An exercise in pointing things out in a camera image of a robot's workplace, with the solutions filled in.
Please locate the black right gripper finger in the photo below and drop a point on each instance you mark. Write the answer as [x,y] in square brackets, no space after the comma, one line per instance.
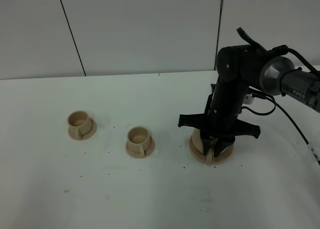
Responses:
[221,144]
[206,140]

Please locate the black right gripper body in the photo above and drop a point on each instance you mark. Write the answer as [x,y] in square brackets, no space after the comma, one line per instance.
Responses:
[220,118]

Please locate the tan teapot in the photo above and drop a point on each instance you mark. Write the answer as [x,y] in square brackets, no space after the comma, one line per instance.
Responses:
[197,149]

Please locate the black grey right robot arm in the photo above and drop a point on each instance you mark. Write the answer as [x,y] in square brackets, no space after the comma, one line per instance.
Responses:
[263,73]

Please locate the large tan teapot saucer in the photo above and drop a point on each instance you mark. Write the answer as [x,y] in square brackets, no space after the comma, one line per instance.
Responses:
[225,155]

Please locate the middle tan teacup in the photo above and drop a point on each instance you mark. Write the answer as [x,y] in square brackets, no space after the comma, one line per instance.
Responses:
[139,135]

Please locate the tan teacup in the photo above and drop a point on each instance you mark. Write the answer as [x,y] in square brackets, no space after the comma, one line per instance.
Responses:
[139,135]
[79,124]

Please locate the middle tan saucer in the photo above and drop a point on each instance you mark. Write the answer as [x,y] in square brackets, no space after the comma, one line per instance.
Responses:
[140,155]

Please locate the left tan saucer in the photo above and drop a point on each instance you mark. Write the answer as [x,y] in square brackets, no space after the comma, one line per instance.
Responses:
[86,135]

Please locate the left tan teacup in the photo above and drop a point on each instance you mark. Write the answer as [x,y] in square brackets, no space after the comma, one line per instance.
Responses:
[79,124]

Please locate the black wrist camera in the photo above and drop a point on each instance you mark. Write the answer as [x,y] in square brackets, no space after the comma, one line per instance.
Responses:
[249,40]

